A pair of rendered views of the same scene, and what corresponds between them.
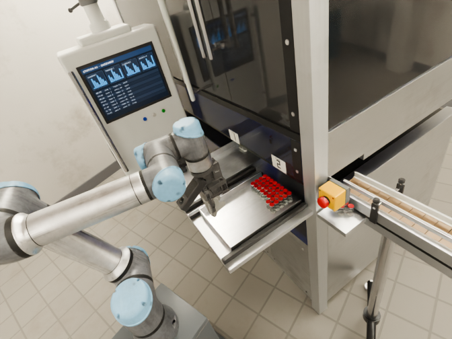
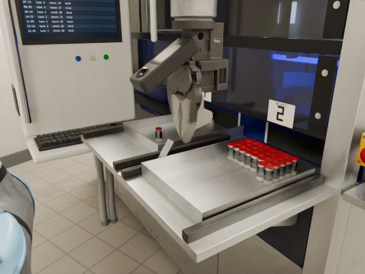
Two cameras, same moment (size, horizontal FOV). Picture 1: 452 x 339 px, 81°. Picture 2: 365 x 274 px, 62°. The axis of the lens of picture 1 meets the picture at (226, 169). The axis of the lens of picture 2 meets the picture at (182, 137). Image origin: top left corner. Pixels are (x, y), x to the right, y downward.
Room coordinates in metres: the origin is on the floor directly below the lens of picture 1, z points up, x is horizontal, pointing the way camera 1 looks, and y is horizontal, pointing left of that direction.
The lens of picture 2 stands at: (0.14, 0.19, 1.24)
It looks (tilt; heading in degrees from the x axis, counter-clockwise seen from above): 20 degrees down; 349
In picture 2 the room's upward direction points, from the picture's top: straight up
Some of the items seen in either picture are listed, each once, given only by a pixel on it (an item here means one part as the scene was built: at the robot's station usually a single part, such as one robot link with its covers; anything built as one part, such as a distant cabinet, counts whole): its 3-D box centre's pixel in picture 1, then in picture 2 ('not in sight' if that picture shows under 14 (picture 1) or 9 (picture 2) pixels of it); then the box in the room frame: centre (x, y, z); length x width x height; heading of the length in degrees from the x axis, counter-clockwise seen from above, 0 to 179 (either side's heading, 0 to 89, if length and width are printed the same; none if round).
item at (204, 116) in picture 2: (218, 206); (198, 119); (0.65, 0.06, 1.08); 0.06 x 0.03 x 0.09; 112
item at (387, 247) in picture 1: (379, 280); not in sight; (0.56, -0.52, 0.46); 0.09 x 0.09 x 0.77; 22
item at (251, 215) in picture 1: (248, 207); (226, 172); (0.79, -0.05, 0.90); 0.34 x 0.26 x 0.04; 112
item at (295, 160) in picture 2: (276, 187); (269, 155); (0.85, -0.19, 0.90); 0.18 x 0.02 x 0.05; 22
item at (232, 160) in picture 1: (224, 163); (182, 128); (1.14, 0.00, 0.90); 0.34 x 0.26 x 0.04; 112
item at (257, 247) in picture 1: (232, 190); (194, 156); (0.96, 0.00, 0.87); 0.70 x 0.48 x 0.02; 22
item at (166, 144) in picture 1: (158, 156); not in sight; (0.63, 0.16, 1.34); 0.11 x 0.11 x 0.08; 13
